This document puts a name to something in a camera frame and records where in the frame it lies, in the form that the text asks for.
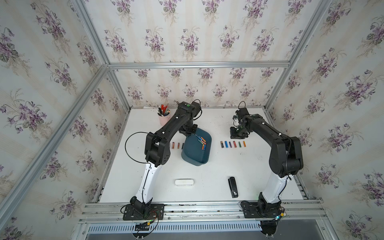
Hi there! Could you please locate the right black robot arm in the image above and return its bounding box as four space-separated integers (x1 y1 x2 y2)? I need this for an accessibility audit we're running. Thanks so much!
230 108 304 211

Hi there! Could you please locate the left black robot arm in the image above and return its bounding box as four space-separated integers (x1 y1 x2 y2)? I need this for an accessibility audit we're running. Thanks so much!
130 100 202 210

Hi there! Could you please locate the black stapler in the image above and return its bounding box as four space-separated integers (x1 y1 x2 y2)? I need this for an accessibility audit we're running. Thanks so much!
228 177 239 198

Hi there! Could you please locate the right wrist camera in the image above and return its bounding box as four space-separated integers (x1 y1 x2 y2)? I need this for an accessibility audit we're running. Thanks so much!
236 108 249 121

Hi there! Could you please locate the pink pen cup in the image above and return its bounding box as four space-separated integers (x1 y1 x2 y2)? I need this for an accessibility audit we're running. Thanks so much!
159 115 171 126

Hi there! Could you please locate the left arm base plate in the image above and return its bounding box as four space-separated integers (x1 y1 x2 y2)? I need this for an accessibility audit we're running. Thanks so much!
123 204 165 221

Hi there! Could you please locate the teal plastic storage box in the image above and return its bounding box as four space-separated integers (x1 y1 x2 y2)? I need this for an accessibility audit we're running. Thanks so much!
182 128 212 166

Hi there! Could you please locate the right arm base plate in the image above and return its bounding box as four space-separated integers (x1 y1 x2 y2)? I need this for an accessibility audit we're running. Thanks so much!
240 201 284 219

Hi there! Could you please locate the white eraser box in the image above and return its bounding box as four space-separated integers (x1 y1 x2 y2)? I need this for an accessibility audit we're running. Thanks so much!
175 179 195 187

